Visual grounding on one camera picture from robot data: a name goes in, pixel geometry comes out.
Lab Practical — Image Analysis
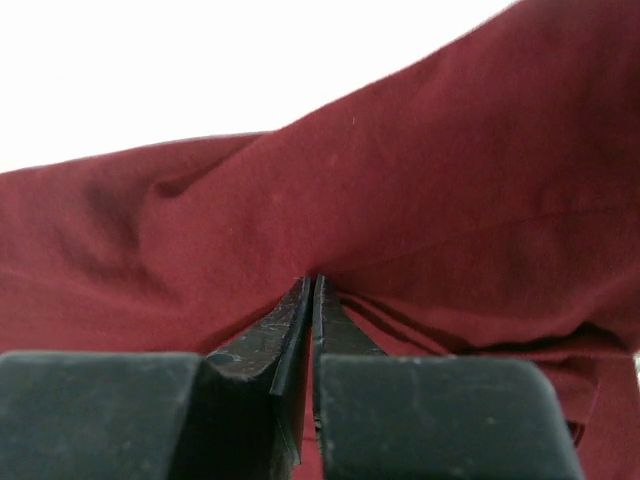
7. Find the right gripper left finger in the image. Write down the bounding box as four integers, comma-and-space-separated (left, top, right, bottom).
207, 277, 311, 465

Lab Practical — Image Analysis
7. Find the dark red t-shirt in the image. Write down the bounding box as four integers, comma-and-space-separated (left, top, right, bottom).
1, 1, 639, 479

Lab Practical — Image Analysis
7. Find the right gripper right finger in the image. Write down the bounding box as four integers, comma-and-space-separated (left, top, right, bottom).
312, 275, 386, 358

